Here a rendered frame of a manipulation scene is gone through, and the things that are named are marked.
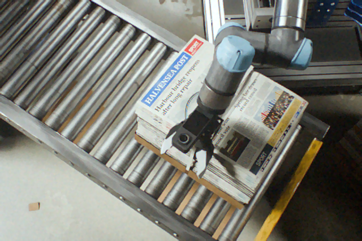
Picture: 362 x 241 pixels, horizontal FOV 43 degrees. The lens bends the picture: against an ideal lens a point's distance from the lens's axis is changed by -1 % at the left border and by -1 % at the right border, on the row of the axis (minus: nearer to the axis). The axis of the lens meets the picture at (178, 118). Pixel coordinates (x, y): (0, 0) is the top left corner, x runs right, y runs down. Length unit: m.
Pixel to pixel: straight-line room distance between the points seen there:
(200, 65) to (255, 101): 0.18
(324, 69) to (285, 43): 1.23
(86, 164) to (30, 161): 0.94
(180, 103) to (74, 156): 0.41
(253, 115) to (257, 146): 0.09
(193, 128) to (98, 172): 0.48
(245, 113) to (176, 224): 0.39
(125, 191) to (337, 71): 1.29
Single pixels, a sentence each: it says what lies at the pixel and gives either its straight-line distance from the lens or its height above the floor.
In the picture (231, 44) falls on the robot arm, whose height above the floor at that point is 1.34.
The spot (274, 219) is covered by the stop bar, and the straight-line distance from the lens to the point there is 1.38.
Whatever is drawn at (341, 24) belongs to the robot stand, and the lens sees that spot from 2.10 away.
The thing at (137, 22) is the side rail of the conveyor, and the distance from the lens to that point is 1.61.
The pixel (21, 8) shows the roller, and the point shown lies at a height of 0.79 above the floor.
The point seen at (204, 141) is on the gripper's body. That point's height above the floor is 1.15.
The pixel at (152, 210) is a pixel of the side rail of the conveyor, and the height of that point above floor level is 0.80.
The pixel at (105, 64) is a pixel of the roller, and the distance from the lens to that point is 1.55.
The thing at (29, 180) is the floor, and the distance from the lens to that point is 2.31.
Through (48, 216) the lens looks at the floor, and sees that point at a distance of 2.25.
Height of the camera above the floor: 2.15
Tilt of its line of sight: 69 degrees down
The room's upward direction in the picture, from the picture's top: 3 degrees clockwise
